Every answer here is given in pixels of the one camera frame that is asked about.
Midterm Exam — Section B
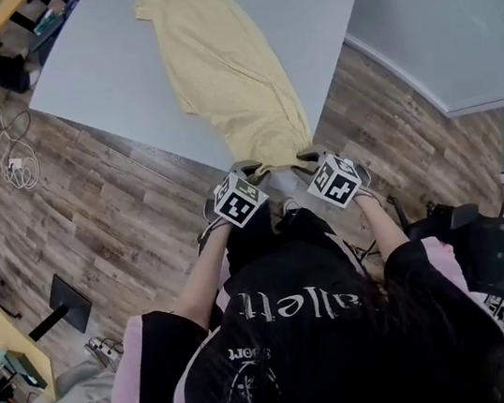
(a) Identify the person's right forearm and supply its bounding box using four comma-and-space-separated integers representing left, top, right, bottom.
353, 186, 415, 269

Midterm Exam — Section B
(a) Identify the person's black and pink shirt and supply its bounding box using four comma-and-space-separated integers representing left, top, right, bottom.
77, 179, 504, 403

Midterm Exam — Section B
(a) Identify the black mesh office chair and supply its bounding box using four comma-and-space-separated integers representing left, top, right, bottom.
386, 177, 504, 329

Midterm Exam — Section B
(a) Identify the white cable bundle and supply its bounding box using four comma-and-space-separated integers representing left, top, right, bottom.
0, 129, 45, 193

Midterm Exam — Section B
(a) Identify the dark green box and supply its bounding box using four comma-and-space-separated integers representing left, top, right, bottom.
30, 11, 68, 39

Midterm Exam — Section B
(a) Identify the white power strip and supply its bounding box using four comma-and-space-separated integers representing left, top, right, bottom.
83, 333, 127, 370

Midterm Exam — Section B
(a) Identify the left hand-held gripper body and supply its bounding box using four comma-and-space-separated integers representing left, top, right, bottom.
197, 166, 275, 236

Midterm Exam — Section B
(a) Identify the person's right shoe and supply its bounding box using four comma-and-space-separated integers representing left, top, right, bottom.
279, 195, 303, 216

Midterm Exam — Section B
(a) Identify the grey cloth pile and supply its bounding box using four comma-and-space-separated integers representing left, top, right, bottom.
45, 354, 124, 403

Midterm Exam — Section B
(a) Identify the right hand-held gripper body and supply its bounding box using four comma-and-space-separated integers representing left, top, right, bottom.
300, 146, 377, 214

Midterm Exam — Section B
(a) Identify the yellow wooden desk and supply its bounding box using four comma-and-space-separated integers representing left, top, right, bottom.
0, 285, 58, 403

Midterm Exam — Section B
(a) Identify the person's left forearm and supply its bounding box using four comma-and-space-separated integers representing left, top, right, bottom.
159, 220, 250, 336

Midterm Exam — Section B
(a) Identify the green desk box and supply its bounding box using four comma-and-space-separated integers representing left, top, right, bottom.
3, 345, 49, 395

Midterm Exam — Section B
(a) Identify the yellow cloth garment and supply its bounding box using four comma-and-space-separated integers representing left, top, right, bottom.
132, 0, 319, 197

